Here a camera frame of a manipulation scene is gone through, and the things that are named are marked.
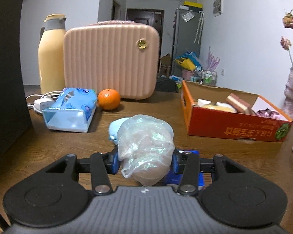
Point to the metal storage trolley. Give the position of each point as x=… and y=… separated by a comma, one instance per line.
x=205, y=77

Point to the orange fruit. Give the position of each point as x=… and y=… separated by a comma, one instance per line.
x=109, y=99

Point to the pink ribbed suitcase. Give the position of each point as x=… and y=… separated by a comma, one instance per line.
x=120, y=55

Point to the pink striped sponge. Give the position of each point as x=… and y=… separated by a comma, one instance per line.
x=239, y=104

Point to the clear plastic bag bundle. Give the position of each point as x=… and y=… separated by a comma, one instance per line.
x=145, y=148

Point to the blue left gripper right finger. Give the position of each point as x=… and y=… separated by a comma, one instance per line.
x=177, y=162

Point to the blue handkerchief tissue pack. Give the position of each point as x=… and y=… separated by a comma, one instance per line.
x=190, y=158

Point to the grey refrigerator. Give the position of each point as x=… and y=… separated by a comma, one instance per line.
x=185, y=35

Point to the white power adapter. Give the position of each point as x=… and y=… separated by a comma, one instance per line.
x=42, y=104

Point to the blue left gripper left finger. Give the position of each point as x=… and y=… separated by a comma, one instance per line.
x=113, y=163

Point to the pink satin cloth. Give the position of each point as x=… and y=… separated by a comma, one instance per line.
x=267, y=113

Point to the white yellow plush toy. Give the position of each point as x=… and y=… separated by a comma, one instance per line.
x=221, y=107

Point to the yellow box on refrigerator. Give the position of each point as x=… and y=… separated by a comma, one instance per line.
x=192, y=4

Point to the light blue plush toy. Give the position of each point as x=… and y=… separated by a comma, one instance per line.
x=113, y=129

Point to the orange cardboard box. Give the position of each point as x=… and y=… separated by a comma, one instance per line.
x=217, y=124

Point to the black monitor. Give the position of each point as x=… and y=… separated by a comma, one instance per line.
x=14, y=113

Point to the yellow thermos jug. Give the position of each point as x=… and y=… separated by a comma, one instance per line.
x=50, y=53

